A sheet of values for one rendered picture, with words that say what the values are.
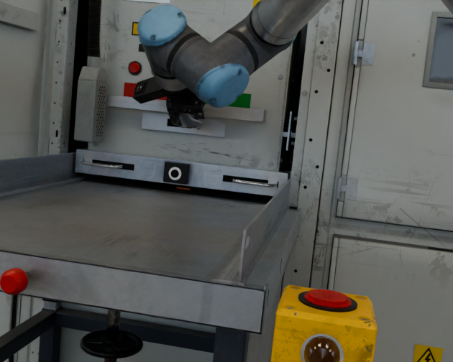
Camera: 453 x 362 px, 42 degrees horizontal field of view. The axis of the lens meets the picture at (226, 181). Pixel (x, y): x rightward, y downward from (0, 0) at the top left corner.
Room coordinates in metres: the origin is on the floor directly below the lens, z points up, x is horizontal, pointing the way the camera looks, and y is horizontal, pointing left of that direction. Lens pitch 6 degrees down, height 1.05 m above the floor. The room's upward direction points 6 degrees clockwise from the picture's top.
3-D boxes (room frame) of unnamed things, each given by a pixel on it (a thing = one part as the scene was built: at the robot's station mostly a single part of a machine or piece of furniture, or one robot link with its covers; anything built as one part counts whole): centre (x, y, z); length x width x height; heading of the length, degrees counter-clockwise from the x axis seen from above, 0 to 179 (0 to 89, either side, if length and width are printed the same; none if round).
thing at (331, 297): (0.49, -0.10, 0.90); 0.04 x 0.04 x 0.02
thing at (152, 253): (1.07, 0.19, 0.82); 0.68 x 0.62 x 0.06; 170
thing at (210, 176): (1.46, 0.12, 0.89); 0.54 x 0.05 x 0.06; 80
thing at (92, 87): (1.42, 0.34, 1.04); 0.08 x 0.05 x 0.17; 170
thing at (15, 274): (0.72, 0.25, 0.82); 0.04 x 0.03 x 0.03; 170
